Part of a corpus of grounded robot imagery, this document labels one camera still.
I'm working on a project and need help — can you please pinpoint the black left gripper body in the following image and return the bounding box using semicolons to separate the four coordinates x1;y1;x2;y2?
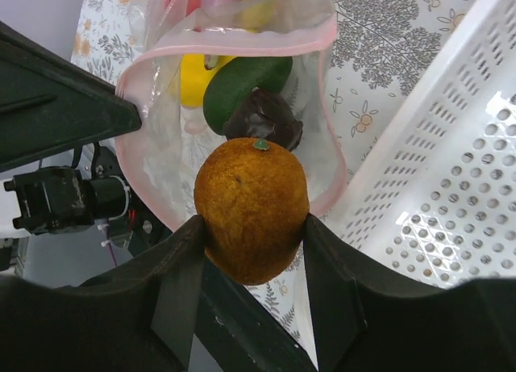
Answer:
2;145;165;256

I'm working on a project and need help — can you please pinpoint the white perforated plastic basket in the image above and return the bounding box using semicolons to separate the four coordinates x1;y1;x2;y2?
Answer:
325;0;515;287

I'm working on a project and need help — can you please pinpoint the brown toy kiwi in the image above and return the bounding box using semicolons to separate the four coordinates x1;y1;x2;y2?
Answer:
193;138;310;286

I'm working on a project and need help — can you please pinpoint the yellow toy mango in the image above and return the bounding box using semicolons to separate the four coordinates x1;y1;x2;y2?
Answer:
181;54;235;108

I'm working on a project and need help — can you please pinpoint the dark brown toy mangosteen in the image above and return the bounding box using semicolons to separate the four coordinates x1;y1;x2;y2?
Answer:
223;88;303;152

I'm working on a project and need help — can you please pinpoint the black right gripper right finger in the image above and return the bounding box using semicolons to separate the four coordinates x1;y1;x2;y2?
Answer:
303;216;515;371

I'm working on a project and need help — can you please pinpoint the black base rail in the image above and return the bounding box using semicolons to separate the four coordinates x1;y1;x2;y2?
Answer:
195;261;315;372

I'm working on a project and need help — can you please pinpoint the yellow toy banana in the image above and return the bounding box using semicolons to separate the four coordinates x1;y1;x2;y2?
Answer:
238;0;277;33

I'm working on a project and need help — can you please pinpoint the clear zip top bag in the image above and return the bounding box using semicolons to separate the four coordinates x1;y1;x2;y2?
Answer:
115;0;346;229

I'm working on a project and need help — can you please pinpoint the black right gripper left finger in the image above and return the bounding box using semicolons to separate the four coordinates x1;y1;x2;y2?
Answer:
1;215;206;371

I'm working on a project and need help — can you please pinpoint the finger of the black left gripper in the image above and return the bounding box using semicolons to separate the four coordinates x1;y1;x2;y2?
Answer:
1;24;142;171

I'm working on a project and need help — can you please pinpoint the green toy avocado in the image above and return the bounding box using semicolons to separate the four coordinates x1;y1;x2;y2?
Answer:
202;56;293;136

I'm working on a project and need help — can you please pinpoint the floral patterned table mat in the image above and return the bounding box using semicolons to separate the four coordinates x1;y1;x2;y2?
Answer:
70;0;493;349

